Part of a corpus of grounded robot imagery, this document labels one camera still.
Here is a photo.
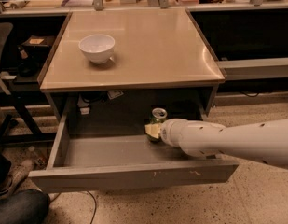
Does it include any black floor cable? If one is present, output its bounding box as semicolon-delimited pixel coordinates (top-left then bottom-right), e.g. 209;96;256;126
84;190;98;224

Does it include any white power adapter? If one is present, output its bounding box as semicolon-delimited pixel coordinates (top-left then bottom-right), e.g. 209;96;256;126
77;96;90;115

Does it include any white ceramic bowl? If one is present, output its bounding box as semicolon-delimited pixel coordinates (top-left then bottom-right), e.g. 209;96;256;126
78;35;116;64

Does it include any person's leg in jeans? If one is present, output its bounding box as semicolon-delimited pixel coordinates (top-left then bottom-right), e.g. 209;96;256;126
0;189;50;224

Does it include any grey cabinet with beige top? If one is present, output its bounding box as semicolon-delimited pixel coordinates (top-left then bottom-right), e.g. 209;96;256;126
41;8;225;136

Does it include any black box with label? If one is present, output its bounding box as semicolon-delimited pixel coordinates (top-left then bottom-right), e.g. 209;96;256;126
21;35;55;59

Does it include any grey open top drawer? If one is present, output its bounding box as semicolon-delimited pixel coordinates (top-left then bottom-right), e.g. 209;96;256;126
27;98;240;194

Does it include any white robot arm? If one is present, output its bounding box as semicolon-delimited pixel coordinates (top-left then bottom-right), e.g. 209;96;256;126
144;119;288;169

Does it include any green soda can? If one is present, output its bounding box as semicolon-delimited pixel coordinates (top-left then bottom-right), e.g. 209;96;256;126
148;107;168;142

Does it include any white sneaker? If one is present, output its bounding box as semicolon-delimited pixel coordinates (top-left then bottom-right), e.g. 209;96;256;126
0;160;34;200

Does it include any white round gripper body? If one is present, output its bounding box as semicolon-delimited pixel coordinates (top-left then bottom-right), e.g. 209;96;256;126
160;119;188;147

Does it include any clear plastic bottle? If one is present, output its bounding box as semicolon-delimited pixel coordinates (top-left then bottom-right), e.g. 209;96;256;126
28;146;47;169

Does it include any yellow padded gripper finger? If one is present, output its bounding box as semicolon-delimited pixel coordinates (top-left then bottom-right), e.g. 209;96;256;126
144;123;161;139

